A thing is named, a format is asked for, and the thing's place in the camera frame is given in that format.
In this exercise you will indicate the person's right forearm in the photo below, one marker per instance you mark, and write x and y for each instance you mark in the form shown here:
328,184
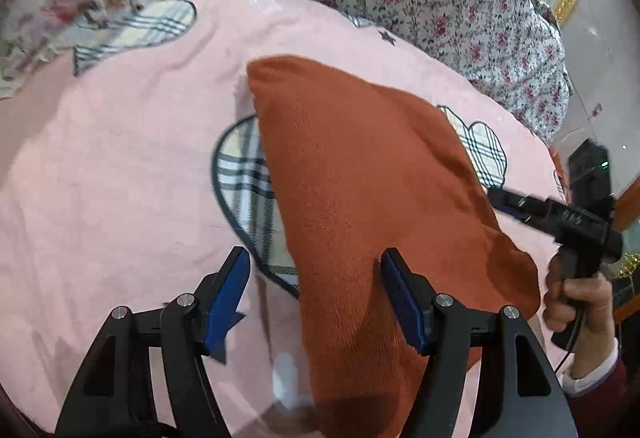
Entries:
607,380

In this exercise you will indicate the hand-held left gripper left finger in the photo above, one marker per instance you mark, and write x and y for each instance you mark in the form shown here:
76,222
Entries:
227,298

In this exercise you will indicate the brown wooden furniture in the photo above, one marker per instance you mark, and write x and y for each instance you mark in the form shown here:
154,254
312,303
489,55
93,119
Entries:
627,208

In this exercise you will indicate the orange knitted sweater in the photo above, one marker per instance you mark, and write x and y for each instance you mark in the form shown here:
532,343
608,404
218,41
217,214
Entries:
360,168

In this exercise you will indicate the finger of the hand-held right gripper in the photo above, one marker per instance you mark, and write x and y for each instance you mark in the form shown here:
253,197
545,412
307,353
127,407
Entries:
520,207

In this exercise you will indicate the black electronic box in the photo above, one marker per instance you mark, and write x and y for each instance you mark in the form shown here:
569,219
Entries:
589,171

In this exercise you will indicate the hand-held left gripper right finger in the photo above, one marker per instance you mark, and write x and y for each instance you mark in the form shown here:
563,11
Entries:
400,303

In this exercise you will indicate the person's right hand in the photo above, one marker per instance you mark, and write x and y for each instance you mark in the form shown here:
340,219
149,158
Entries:
590,313

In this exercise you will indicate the pale floral pillow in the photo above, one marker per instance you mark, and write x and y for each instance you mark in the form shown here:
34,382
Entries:
65,3

